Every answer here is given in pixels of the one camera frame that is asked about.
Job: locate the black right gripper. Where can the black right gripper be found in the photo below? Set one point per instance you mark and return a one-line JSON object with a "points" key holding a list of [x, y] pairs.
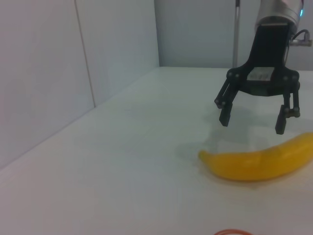
{"points": [[269, 49]]}

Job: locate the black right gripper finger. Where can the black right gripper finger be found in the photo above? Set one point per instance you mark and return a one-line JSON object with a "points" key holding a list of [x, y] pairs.
{"points": [[225, 115]]}

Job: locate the yellow banana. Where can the yellow banana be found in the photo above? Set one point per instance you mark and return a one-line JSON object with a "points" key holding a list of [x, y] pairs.
{"points": [[244, 167]]}

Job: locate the orange woven plastic basket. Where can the orange woven plastic basket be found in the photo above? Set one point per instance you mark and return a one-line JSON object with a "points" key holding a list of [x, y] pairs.
{"points": [[231, 230]]}

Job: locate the grey metal pole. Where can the grey metal pole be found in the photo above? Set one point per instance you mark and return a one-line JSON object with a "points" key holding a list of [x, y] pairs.
{"points": [[236, 36]]}

